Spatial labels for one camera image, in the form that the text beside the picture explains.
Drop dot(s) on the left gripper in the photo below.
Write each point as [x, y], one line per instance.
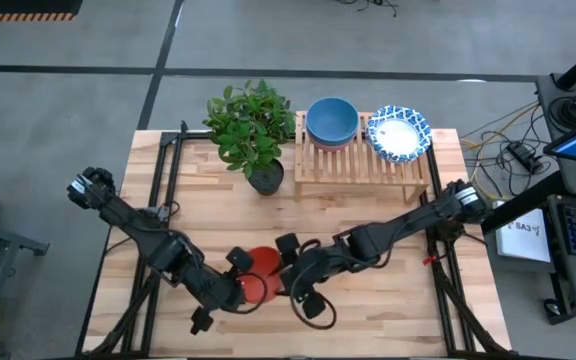
[220, 292]

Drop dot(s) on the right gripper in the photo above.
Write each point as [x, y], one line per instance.
[308, 270]

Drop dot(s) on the red bowl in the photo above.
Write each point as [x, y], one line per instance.
[264, 260]

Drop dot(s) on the green bowl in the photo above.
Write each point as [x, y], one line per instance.
[333, 143]

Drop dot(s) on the blue patterned paper bowl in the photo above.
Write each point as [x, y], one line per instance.
[398, 135]

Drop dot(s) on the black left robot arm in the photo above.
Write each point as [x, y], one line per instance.
[133, 225]

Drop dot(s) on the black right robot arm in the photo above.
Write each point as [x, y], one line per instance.
[393, 230]

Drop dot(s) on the wooden slatted shelf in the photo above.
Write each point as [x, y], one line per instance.
[338, 167]

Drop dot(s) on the red tag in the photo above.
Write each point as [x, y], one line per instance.
[430, 260]

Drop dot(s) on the green leafy plant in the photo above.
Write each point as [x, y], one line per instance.
[248, 125]

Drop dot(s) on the white paper sheet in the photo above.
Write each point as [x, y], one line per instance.
[520, 242]

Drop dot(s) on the black castor wheel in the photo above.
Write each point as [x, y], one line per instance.
[552, 307]

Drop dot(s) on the black power strip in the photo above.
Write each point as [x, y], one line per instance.
[524, 156]

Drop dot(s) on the black mat with hazard stripes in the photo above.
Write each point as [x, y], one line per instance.
[18, 7]

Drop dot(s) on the black aluminium table frame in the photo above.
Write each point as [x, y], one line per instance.
[188, 134]

